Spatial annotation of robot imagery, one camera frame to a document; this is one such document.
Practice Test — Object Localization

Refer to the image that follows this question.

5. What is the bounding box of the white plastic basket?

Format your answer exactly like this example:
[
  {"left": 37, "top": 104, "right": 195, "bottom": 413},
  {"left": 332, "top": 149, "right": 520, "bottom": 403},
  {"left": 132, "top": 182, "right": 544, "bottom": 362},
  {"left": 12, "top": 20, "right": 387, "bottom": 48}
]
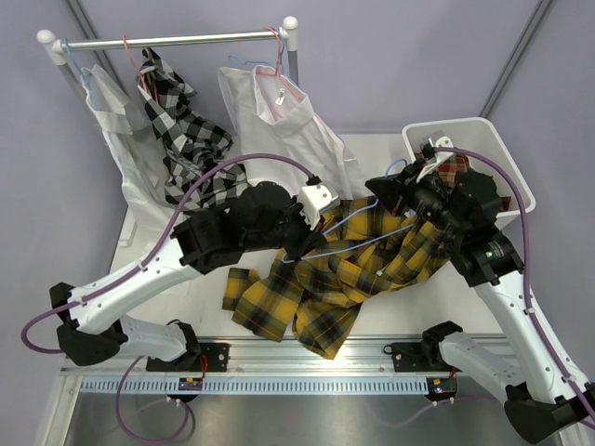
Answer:
[{"left": 402, "top": 117, "right": 536, "bottom": 230}]

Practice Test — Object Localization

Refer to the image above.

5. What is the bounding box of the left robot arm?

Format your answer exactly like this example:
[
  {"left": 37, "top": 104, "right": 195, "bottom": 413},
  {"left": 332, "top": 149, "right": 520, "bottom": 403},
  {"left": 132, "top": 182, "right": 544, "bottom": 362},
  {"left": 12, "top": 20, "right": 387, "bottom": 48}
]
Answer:
[{"left": 50, "top": 181, "right": 339, "bottom": 372}]

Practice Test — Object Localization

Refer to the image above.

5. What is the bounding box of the red brown plaid shirt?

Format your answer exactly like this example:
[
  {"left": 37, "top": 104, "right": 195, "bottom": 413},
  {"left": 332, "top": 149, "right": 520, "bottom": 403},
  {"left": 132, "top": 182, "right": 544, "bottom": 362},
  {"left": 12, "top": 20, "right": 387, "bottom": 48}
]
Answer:
[{"left": 438, "top": 154, "right": 511, "bottom": 211}]

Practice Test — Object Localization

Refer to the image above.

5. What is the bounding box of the pink hanger of checkered shirt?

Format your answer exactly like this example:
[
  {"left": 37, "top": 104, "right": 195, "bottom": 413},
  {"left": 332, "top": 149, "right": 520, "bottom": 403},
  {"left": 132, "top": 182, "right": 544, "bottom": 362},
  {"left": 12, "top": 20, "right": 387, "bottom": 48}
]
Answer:
[{"left": 122, "top": 35, "right": 159, "bottom": 103}]

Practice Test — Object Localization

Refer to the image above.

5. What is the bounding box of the white slotted cable duct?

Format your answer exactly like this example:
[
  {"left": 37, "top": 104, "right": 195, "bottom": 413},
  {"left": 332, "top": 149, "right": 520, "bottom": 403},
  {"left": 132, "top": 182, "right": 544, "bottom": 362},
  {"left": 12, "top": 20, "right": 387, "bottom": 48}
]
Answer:
[{"left": 80, "top": 375, "right": 430, "bottom": 396}]

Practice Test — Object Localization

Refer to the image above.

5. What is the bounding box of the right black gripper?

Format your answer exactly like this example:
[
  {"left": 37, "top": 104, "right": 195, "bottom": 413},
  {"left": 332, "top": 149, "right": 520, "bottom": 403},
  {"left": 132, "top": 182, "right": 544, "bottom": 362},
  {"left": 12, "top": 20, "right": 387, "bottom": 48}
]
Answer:
[{"left": 367, "top": 158, "right": 469, "bottom": 241}]

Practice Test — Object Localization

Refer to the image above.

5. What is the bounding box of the white shirt on blue hanger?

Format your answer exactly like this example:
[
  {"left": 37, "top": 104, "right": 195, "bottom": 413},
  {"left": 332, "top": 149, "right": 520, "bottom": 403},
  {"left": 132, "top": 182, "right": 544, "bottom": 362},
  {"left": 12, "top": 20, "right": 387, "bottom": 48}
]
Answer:
[{"left": 82, "top": 65, "right": 176, "bottom": 234}]

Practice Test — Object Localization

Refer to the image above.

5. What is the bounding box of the light blue wire hanger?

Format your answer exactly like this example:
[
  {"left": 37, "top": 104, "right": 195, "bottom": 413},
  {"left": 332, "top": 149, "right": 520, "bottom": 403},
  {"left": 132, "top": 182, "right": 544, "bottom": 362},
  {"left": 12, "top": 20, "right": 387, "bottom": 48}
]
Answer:
[{"left": 228, "top": 24, "right": 302, "bottom": 99}]

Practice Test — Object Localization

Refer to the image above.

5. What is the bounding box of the white shirt on pink hanger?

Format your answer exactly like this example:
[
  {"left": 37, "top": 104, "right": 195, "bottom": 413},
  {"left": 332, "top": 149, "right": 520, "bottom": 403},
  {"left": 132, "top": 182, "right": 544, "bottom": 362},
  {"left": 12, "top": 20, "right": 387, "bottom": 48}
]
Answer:
[{"left": 218, "top": 65, "right": 369, "bottom": 200}]

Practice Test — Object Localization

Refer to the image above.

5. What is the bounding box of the pink hanger of white shirt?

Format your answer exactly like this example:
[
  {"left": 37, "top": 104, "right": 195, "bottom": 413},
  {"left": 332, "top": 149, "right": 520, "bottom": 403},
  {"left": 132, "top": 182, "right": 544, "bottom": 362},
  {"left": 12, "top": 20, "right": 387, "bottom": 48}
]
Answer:
[{"left": 253, "top": 26, "right": 307, "bottom": 125}]

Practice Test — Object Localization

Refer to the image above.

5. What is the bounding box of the metal clothes rack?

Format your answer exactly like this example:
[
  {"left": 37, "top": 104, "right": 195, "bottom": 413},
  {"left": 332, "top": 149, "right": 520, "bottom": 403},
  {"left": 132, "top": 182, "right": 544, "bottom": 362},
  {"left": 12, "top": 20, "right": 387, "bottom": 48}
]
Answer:
[{"left": 36, "top": 16, "right": 299, "bottom": 99}]

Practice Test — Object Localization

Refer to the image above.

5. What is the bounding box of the aluminium mounting rail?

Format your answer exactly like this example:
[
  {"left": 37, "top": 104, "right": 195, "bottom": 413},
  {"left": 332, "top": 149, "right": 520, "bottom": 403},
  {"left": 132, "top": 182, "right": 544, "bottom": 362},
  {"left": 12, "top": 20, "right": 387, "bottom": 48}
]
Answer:
[{"left": 59, "top": 335, "right": 519, "bottom": 375}]

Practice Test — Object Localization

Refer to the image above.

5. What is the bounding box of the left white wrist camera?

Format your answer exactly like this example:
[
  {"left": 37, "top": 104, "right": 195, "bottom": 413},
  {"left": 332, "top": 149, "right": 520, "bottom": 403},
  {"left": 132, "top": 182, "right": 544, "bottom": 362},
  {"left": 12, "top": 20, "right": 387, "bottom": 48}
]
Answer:
[{"left": 297, "top": 182, "right": 340, "bottom": 230}]

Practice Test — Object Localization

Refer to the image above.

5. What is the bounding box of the yellow black plaid shirt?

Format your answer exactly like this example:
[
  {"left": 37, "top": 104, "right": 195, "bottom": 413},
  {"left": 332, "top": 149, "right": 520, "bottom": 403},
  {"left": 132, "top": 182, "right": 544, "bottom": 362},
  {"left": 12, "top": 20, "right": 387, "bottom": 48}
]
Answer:
[{"left": 222, "top": 196, "right": 448, "bottom": 360}]

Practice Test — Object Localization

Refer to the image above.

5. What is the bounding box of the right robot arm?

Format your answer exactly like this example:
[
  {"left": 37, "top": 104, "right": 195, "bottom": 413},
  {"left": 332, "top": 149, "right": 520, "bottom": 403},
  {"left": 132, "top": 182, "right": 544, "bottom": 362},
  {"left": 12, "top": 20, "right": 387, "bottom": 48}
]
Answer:
[{"left": 365, "top": 162, "right": 594, "bottom": 444}]

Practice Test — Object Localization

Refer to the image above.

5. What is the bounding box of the blue hanger of yellow shirt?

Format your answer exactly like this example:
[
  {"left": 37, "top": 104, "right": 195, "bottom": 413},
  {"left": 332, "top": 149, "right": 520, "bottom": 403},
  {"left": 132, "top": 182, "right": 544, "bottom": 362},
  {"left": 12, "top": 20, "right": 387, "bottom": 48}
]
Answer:
[{"left": 281, "top": 158, "right": 419, "bottom": 266}]

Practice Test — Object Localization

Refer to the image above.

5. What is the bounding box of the blue hanger far left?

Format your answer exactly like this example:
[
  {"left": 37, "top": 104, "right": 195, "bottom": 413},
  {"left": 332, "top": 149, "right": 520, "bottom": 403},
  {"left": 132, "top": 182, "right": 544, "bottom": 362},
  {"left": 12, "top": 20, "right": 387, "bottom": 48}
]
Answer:
[{"left": 62, "top": 36, "right": 101, "bottom": 111}]

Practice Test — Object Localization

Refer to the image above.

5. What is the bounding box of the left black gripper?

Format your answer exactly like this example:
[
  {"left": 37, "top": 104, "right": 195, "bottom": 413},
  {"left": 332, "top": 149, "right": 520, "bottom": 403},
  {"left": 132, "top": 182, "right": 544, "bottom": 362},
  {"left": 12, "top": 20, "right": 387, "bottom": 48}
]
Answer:
[{"left": 243, "top": 196, "right": 326, "bottom": 265}]

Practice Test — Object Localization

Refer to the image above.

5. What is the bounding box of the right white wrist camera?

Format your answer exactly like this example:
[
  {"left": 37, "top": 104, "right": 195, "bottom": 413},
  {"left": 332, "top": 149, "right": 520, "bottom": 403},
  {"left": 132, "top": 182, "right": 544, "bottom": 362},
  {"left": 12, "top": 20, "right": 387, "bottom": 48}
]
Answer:
[{"left": 416, "top": 130, "right": 454, "bottom": 183}]

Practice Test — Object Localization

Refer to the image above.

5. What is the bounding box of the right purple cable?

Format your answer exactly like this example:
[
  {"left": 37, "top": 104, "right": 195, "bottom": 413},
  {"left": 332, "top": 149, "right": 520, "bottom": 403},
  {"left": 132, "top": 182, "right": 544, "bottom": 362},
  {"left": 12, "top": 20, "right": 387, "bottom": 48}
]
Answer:
[{"left": 431, "top": 146, "right": 595, "bottom": 433}]

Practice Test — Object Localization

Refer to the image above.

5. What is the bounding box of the black white checkered shirt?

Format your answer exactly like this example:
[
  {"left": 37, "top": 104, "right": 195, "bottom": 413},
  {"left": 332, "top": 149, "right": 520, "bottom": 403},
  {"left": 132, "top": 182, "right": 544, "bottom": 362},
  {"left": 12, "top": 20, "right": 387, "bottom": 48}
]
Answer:
[{"left": 139, "top": 47, "right": 248, "bottom": 214}]

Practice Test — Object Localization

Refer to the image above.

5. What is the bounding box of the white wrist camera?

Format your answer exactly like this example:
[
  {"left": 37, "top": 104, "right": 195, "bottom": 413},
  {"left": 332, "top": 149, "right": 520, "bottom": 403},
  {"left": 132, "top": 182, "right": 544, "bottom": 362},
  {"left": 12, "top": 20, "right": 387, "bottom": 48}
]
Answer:
[
  {"left": 297, "top": 182, "right": 340, "bottom": 230},
  {"left": 416, "top": 130, "right": 454, "bottom": 183}
]

